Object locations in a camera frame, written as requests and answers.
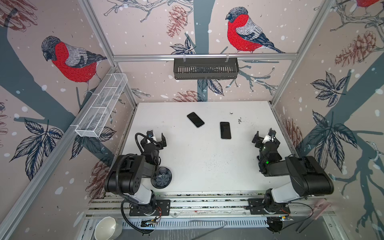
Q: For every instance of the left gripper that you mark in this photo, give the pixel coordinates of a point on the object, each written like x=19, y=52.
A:
x=156, y=142

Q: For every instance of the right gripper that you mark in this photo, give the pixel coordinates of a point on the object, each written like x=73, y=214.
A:
x=267, y=142

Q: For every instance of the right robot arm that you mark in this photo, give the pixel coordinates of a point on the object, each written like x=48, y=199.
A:
x=307, y=177

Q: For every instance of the white bowl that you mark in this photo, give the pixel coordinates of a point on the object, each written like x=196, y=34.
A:
x=108, y=228

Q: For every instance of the black wall basket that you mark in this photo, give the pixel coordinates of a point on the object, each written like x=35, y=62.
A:
x=206, y=68

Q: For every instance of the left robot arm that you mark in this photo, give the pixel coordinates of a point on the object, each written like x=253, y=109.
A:
x=124, y=179

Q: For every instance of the dark flower-shaped dish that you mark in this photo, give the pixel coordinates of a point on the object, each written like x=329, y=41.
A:
x=162, y=179

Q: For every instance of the white mesh wall basket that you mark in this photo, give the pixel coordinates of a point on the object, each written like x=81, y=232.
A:
x=99, y=112

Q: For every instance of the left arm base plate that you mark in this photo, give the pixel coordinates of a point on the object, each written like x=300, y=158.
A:
x=154, y=208

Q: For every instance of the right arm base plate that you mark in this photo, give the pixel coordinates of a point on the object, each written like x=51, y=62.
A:
x=259, y=206

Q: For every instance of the pink strip tool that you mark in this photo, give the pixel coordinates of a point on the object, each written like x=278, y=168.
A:
x=319, y=208

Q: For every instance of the black phone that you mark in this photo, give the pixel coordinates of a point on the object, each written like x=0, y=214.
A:
x=195, y=119
x=225, y=130

